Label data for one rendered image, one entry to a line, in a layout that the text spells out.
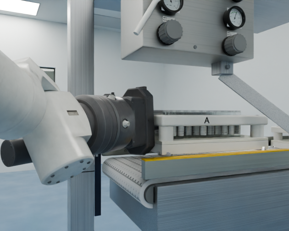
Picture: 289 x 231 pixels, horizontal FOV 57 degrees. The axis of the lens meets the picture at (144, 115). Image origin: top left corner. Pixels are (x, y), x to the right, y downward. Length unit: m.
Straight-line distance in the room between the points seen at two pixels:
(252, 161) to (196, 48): 0.25
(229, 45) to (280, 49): 3.85
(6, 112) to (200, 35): 0.33
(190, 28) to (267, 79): 3.93
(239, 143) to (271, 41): 3.90
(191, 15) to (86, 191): 0.49
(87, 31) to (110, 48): 5.35
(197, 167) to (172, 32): 0.23
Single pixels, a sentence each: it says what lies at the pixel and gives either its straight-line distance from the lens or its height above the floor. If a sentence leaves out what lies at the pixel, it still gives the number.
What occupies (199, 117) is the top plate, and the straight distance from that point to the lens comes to 0.50.
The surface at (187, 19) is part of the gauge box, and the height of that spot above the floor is 1.20.
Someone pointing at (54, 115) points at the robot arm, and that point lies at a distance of 0.33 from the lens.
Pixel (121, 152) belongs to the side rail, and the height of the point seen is 0.95.
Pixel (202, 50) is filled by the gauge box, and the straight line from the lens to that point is 0.46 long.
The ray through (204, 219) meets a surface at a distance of 0.52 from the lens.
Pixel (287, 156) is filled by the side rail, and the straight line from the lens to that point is 0.64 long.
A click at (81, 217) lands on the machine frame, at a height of 0.79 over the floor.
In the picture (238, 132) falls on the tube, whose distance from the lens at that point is 0.61.
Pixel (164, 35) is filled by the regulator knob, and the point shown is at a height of 1.16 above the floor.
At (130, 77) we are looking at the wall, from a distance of 6.14.
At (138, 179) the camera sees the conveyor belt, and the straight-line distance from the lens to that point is 0.49.
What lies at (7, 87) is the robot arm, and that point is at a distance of 0.22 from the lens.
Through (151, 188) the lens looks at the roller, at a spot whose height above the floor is 0.93.
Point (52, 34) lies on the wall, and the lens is 5.81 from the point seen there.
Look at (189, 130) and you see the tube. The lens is 0.54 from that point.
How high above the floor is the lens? 1.05
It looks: level
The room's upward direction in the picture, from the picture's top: straight up
